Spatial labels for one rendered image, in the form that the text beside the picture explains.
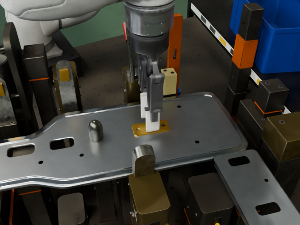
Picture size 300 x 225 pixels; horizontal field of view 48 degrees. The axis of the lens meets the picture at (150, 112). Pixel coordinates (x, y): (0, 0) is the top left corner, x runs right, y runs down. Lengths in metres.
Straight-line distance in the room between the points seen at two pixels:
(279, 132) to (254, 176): 0.10
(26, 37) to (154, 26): 0.91
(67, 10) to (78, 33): 3.01
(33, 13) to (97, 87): 0.98
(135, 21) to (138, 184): 0.29
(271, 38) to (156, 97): 0.38
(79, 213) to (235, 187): 0.30
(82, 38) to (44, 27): 1.99
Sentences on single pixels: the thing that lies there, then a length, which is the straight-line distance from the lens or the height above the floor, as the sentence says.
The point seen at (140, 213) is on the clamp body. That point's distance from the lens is 0.58.
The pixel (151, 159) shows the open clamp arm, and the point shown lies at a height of 1.10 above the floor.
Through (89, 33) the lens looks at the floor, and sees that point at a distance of 3.49.
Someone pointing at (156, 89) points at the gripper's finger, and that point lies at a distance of 0.64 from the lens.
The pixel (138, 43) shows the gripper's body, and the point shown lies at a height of 1.24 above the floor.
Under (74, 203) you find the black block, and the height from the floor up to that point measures 0.99.
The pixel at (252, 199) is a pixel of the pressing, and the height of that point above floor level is 1.00.
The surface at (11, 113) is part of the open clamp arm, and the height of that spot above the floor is 1.01.
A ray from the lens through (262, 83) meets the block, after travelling 0.83.
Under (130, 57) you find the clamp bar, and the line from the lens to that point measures 0.82.
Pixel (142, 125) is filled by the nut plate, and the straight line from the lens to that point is 0.79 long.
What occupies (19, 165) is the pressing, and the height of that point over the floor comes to 1.00.
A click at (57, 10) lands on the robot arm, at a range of 0.49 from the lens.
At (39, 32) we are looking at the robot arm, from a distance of 1.44.
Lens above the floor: 1.53
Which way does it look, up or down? 40 degrees down
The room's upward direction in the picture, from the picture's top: straight up
